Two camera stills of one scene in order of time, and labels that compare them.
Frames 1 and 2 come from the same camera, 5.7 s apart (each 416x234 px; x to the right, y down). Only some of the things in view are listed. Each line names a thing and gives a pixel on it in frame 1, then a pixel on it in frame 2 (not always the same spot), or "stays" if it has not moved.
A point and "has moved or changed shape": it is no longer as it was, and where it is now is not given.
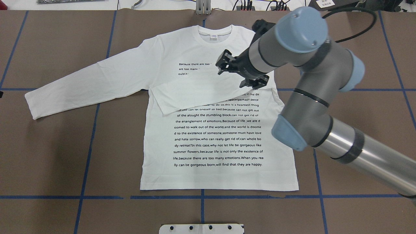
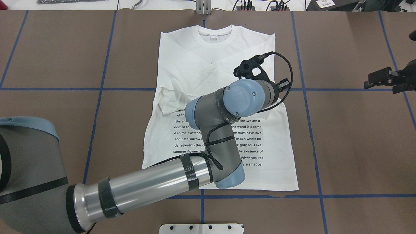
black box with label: [326, 5] stays
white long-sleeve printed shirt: [201, 130] has moved or changed shape
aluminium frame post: [203, 7] stays
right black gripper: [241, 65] → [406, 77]
